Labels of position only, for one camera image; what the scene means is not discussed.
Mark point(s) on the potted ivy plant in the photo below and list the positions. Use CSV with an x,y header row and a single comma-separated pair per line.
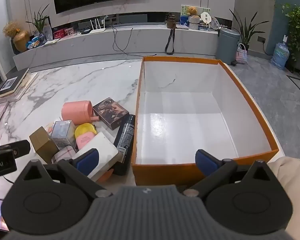
x,y
298,22

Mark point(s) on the clear plastic box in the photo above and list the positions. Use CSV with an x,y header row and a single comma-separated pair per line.
x,y
62,132

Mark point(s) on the white router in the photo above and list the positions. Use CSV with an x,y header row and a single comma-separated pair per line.
x,y
95,30

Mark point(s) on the white round fan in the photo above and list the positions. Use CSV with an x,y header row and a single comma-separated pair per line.
x,y
205,17

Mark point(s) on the green photo poster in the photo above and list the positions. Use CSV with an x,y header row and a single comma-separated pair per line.
x,y
183,15

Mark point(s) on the brown cardboard box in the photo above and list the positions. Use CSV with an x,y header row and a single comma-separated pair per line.
x,y
42,142

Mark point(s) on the wall outlet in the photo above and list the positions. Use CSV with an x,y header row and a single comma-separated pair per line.
x,y
261,39

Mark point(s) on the teddy bear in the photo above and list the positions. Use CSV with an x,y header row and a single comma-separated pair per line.
x,y
192,11

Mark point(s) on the pink plaid pouch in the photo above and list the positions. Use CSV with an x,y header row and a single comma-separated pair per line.
x,y
63,152

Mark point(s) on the yellow round case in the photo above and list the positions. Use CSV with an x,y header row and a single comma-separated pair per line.
x,y
83,128

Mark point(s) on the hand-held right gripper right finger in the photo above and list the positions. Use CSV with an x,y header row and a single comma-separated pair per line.
x,y
206,162

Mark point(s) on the gold vase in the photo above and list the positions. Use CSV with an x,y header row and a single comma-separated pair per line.
x,y
21,41

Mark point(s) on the red box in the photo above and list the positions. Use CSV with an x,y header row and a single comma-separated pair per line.
x,y
58,33

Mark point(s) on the blue snack packets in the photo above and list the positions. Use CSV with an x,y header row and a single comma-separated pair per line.
x,y
35,42

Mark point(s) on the white box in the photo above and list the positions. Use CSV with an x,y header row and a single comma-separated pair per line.
x,y
102,147

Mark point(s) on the blue water jug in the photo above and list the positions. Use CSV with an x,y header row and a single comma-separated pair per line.
x,y
280,55

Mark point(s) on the orange cardboard box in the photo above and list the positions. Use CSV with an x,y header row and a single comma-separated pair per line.
x,y
190,130

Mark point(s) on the green grass plant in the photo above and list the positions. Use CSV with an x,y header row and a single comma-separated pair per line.
x,y
38,20

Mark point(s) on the pink box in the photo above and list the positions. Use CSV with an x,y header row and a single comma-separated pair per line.
x,y
69,31

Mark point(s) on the grey trash bin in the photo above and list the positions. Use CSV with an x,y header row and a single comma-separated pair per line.
x,y
227,45

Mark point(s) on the person's beige clothing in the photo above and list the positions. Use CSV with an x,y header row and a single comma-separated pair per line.
x,y
295,192

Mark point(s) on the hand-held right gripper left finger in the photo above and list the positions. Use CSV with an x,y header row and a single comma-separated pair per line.
x,y
86,160

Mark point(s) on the pink bottle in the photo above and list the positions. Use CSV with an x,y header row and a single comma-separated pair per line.
x,y
85,140

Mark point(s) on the dark printed box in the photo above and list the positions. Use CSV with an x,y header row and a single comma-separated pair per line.
x,y
111,113

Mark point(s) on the clear plastic jug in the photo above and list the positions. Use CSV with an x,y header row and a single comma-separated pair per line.
x,y
47,32

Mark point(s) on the marble television console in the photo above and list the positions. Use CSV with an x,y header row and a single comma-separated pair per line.
x,y
90,45

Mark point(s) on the brown camera bag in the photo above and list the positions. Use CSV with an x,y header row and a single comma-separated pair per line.
x,y
171,21

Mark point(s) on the dried yellow flowers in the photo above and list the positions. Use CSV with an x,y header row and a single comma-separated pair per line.
x,y
11,28

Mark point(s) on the pink cup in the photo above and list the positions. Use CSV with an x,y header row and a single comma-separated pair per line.
x,y
75,112

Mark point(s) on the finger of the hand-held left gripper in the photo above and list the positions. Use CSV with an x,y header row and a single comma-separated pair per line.
x,y
17,147

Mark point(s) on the woven pink bag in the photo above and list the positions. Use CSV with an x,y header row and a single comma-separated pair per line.
x,y
241,55

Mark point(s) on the black spray can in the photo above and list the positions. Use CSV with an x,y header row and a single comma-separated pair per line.
x,y
125,140

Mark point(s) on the snake plant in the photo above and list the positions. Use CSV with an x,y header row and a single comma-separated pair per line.
x,y
246,32

